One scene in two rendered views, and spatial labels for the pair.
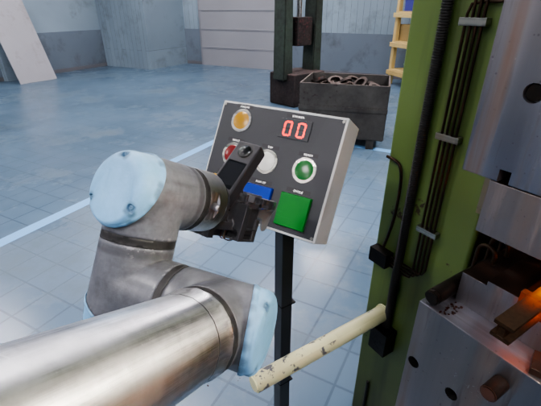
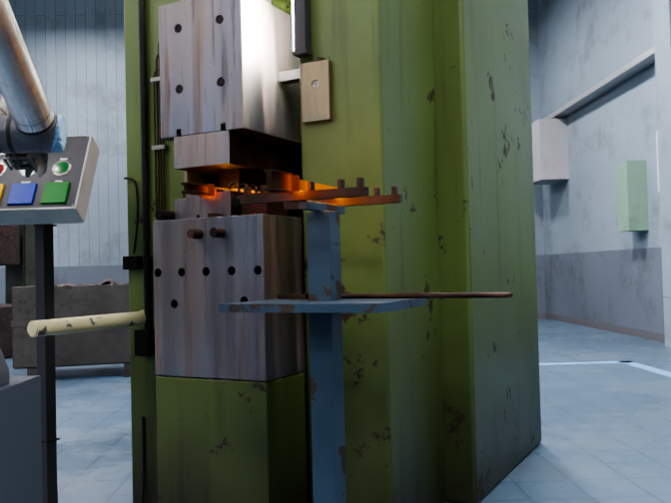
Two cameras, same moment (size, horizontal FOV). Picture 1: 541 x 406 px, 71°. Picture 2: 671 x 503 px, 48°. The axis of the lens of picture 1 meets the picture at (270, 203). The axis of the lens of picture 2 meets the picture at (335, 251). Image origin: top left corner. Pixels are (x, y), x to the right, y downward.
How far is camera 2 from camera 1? 1.75 m
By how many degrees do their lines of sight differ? 41
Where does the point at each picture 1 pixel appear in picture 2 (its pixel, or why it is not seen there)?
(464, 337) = (178, 223)
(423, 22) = (132, 86)
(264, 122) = not seen: hidden behind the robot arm
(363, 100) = (112, 304)
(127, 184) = not seen: outside the picture
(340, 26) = (64, 255)
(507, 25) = (163, 63)
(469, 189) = (178, 176)
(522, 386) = (207, 226)
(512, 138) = (177, 112)
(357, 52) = not seen: hidden behind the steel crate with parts
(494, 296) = (192, 202)
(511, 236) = (189, 161)
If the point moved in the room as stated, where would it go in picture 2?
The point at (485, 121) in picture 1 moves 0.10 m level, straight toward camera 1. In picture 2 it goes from (164, 109) to (156, 101)
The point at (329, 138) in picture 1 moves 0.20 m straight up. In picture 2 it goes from (79, 147) to (77, 82)
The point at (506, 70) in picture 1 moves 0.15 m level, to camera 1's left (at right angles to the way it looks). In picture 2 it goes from (167, 82) to (116, 77)
